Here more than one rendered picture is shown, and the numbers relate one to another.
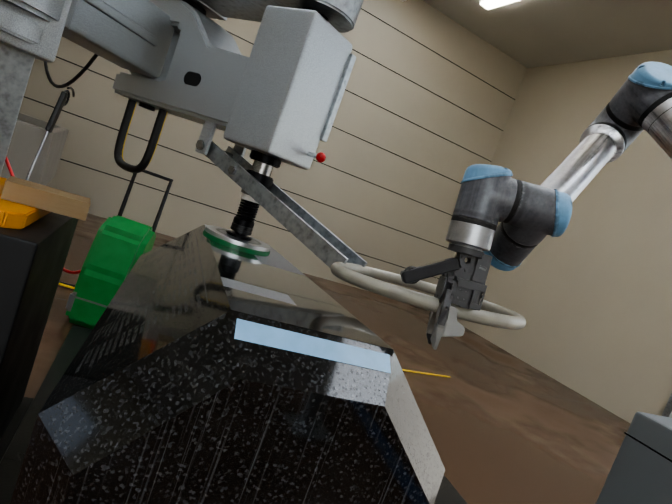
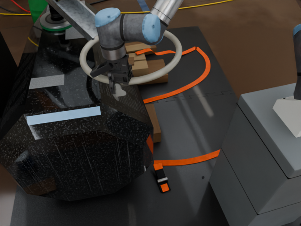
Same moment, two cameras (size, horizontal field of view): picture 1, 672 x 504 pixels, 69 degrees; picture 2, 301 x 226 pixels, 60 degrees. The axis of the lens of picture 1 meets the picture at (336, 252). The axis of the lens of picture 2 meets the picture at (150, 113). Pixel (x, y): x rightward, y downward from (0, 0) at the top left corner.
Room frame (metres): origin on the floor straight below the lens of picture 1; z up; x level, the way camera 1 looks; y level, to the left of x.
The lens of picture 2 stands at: (0.22, -0.55, 1.67)
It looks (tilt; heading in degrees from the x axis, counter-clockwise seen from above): 49 degrees down; 12
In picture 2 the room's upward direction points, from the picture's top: straight up
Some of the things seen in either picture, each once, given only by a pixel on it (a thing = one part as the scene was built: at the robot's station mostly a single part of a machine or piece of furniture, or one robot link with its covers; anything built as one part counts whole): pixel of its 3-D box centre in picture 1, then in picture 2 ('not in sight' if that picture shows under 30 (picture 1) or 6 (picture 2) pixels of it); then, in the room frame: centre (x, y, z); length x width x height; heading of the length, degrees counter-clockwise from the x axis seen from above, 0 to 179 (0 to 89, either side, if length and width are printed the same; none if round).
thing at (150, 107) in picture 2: not in sight; (149, 123); (1.48, -0.28, 0.07); 0.30 x 0.12 x 0.12; 23
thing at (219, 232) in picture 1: (238, 238); (58, 18); (1.56, 0.31, 0.85); 0.21 x 0.21 x 0.01
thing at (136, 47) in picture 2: not in sight; (138, 47); (2.41, 0.04, 0.10); 0.25 x 0.10 x 0.01; 117
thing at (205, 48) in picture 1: (207, 82); not in sight; (1.78, 0.64, 1.31); 0.74 x 0.23 x 0.49; 59
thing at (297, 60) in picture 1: (269, 90); not in sight; (1.60, 0.38, 1.32); 0.36 x 0.22 x 0.45; 59
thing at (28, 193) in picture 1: (48, 198); not in sight; (1.32, 0.79, 0.81); 0.20 x 0.10 x 0.05; 120
